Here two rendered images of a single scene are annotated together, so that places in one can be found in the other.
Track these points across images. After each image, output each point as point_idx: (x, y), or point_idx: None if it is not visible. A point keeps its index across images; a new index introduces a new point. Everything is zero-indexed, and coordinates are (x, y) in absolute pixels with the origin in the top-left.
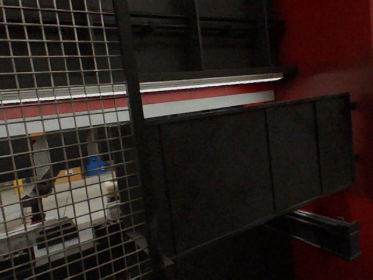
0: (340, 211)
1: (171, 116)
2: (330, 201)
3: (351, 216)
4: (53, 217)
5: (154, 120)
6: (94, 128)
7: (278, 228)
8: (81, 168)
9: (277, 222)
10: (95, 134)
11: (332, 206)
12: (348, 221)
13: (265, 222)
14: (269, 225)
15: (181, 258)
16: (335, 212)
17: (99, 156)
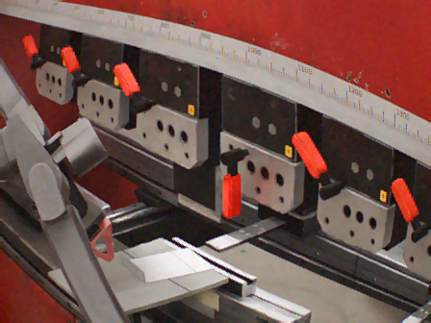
0: (109, 182)
1: (131, 48)
2: (92, 172)
3: (124, 182)
4: (408, 319)
5: None
6: (310, 111)
7: (211, 234)
8: None
9: (209, 224)
10: (315, 128)
11: (96, 180)
12: (120, 195)
13: (187, 240)
14: (190, 242)
15: None
16: (101, 188)
17: (308, 195)
